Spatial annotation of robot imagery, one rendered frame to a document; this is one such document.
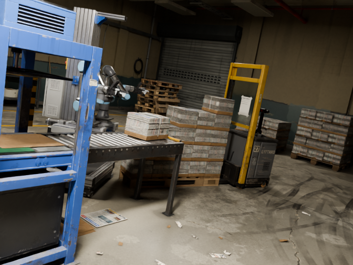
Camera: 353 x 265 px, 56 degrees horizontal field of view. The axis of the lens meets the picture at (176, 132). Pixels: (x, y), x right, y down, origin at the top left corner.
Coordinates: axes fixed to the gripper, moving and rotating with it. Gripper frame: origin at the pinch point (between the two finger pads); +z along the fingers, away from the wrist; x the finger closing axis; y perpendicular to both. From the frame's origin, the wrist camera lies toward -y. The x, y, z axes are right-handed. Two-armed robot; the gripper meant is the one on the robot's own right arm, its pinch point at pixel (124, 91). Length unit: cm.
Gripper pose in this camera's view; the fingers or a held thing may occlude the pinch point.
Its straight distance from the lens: 329.9
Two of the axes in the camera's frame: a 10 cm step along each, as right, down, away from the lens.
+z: 8.4, 2.3, -5.0
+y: -2.4, 9.7, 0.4
